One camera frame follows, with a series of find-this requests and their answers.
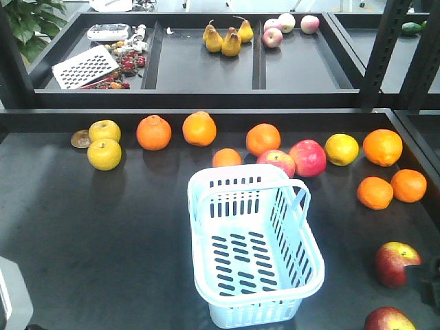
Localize light blue plastic basket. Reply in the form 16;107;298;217
187;164;325;329

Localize red yellow apple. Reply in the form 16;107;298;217
364;307;417;330
375;241;423;289

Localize white perforated tray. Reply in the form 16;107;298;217
52;45;119;90

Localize orange behind pink apples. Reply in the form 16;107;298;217
246;123;281;157

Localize red yellow apple left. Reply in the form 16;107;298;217
375;241;423;289

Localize small orange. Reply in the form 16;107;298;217
390;169;427;203
212;148;242;167
357;176;394;210

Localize black upright posts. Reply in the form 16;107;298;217
358;1;439;113

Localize bumpy orange far left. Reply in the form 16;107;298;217
136;115;172;151

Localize yellow apple lower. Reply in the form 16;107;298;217
87;138;122;171

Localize yellow apple upper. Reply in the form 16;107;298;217
89;120;121;142

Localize pink red apple right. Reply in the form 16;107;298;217
289;139;327;177

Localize large orange right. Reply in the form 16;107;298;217
362;129;403;167

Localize green potted plant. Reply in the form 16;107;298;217
1;0;67;63

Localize red yellow apple right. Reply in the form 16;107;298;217
364;307;417;330

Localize black wooden produce stand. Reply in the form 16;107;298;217
1;12;439;329

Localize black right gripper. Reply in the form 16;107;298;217
406;257;439;313

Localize brown yellow pears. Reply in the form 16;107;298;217
202;16;254;58

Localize pale pink apples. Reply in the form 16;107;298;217
261;12;320;49

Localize small orange lower right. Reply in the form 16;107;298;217
390;169;427;203

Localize brown mushroom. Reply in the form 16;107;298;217
70;129;91;149

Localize yellow orange citrus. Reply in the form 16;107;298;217
324;133;360;166

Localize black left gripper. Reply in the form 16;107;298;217
1;257;34;327

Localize white device box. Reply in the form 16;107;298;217
87;23;130;42

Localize small orange lower left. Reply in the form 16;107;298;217
357;176;394;210

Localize pink red apple left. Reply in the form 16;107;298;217
256;149;296;178

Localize pink red apple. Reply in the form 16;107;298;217
289;139;327;177
256;149;296;178

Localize red cherry tomatoes pile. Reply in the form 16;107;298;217
80;41;146;89

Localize green avocados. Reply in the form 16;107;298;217
401;21;427;36

